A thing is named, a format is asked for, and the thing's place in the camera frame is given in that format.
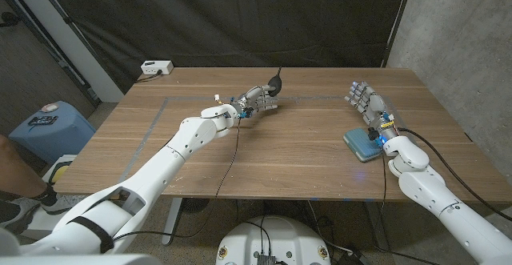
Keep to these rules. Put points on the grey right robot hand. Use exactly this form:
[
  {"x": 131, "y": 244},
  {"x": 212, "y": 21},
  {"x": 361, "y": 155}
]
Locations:
[{"x": 372, "y": 105}]

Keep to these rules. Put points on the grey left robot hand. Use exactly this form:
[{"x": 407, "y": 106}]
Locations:
[{"x": 258, "y": 99}]

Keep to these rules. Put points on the black rubber air blower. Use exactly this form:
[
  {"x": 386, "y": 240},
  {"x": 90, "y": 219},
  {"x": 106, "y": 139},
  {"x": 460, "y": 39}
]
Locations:
[{"x": 274, "y": 85}]

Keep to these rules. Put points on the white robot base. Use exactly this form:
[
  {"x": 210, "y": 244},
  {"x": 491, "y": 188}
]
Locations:
[{"x": 276, "y": 237}]

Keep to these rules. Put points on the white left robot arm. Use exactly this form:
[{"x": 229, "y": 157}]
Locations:
[{"x": 160, "y": 169}]

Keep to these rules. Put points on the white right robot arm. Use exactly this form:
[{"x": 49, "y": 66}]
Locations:
[{"x": 448, "y": 209}]

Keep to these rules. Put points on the teal toy box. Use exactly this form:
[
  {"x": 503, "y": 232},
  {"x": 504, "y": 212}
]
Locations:
[{"x": 360, "y": 145}]

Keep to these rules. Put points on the black backdrop cloth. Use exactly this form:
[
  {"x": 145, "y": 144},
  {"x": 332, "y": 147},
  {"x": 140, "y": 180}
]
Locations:
[{"x": 240, "y": 17}]

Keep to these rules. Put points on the black backdrop stand pole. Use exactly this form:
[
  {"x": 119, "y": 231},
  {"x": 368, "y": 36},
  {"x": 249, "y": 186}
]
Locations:
[
  {"x": 68, "y": 18},
  {"x": 398, "y": 21}
]

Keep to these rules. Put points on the white power strip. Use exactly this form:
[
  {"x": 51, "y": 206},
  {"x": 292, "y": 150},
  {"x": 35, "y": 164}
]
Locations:
[{"x": 157, "y": 67}]

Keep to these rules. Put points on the black round floor fan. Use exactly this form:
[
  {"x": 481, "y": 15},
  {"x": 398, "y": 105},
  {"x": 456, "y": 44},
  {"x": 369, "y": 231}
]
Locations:
[{"x": 195, "y": 205}]

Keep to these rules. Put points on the grey table leg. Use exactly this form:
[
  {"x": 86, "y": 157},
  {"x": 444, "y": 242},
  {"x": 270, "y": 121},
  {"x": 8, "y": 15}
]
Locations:
[
  {"x": 378, "y": 229},
  {"x": 173, "y": 221}
]

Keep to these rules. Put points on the pink round disc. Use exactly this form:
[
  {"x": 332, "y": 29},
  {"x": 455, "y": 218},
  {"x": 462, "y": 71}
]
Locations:
[{"x": 50, "y": 107}]

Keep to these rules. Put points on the blue storage bin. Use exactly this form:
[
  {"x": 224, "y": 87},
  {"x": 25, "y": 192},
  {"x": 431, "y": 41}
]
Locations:
[{"x": 52, "y": 137}]

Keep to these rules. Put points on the white and yellow floor object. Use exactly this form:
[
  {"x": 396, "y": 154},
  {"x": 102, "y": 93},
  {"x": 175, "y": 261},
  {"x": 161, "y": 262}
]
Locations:
[{"x": 60, "y": 173}]

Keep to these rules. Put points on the black smartphone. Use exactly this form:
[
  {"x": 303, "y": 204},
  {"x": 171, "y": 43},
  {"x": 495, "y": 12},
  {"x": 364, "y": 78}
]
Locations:
[{"x": 42, "y": 120}]

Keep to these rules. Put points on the grey sneaker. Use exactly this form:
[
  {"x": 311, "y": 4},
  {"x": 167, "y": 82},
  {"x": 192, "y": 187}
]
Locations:
[
  {"x": 64, "y": 203},
  {"x": 16, "y": 217}
]

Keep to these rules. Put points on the white robot torso edge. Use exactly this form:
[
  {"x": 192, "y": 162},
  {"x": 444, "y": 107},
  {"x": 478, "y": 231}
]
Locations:
[{"x": 80, "y": 260}]

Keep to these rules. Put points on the person's bare leg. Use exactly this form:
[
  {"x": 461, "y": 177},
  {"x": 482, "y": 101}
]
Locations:
[{"x": 14, "y": 169}]

